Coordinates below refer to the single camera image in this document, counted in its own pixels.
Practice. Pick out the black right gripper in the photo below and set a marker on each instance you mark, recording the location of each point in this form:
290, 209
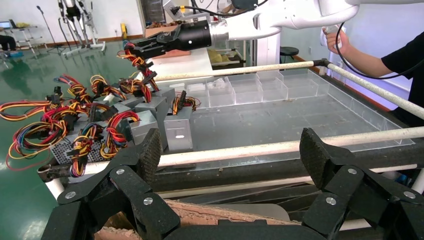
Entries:
192, 34

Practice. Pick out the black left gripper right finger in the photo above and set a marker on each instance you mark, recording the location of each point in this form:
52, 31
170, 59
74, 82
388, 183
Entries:
348, 185

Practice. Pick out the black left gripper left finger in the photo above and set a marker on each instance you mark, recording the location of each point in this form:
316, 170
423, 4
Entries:
132, 185

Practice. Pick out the white handheld controller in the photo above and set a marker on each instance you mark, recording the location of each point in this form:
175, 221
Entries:
328, 30

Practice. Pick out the operator bare forearm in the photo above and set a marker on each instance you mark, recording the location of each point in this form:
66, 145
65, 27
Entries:
367, 61

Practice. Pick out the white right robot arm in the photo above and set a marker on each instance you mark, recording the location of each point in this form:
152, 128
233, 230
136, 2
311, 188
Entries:
281, 16

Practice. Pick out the operator bare hand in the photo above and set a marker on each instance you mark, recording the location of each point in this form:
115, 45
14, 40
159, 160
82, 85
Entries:
339, 44

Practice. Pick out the white table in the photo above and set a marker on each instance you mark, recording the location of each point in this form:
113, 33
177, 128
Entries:
185, 68

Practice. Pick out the white plastic packet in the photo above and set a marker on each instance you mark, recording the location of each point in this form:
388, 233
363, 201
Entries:
197, 87
218, 82

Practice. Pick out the yellow bag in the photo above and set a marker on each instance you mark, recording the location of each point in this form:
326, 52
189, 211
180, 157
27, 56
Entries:
218, 57

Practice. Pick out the white rack leg pipe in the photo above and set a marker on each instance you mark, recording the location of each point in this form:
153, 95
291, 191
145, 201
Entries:
54, 188
419, 180

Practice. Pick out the brown cardboard divider box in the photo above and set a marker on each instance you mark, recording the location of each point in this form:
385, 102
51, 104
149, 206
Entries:
198, 213

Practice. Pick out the silver robot on stand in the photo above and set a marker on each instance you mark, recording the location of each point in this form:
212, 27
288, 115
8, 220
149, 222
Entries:
79, 23

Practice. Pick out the rusty pipe end joint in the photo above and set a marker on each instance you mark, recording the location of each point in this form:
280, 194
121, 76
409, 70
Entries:
49, 173

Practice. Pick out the clear plastic divider tray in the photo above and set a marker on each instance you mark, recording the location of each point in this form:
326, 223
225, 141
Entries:
281, 119

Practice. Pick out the black tripod stand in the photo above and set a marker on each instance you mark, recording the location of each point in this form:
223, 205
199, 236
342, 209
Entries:
49, 31

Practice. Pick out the white column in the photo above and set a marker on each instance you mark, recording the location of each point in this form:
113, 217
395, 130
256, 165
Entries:
267, 49

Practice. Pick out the black pipe corner joint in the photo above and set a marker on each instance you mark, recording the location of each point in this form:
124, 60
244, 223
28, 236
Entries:
321, 62

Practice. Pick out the operator black shirt torso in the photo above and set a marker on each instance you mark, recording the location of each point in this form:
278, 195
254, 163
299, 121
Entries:
410, 66

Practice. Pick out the black round stool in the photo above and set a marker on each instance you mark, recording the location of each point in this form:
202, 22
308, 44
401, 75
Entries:
288, 51

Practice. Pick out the seated person in black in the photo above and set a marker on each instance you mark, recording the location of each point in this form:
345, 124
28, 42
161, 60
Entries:
6, 43

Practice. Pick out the open laptop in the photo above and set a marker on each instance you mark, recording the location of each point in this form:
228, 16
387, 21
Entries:
5, 25

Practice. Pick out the yellow post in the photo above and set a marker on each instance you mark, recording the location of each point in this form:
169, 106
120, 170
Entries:
123, 31

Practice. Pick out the metal frame desk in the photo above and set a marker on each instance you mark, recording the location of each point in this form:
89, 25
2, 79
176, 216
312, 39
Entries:
26, 38

